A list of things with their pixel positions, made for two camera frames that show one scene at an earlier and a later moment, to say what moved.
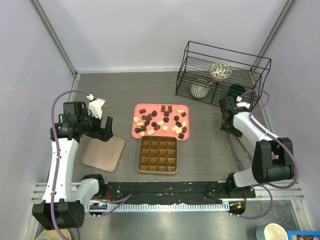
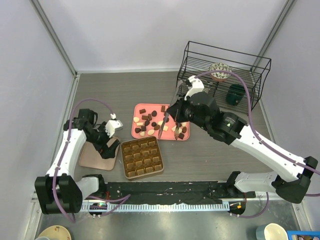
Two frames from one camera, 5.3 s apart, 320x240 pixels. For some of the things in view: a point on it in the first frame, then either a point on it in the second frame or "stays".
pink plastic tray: [161, 120] stays
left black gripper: [102, 134] → [107, 152]
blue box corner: [303, 235] stays
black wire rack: [210, 75] stays
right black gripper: [234, 132] → [179, 105]
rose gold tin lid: [105, 156] stays
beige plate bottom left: [52, 234] stays
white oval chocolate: [150, 132] stays
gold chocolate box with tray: [157, 154] → [141, 157]
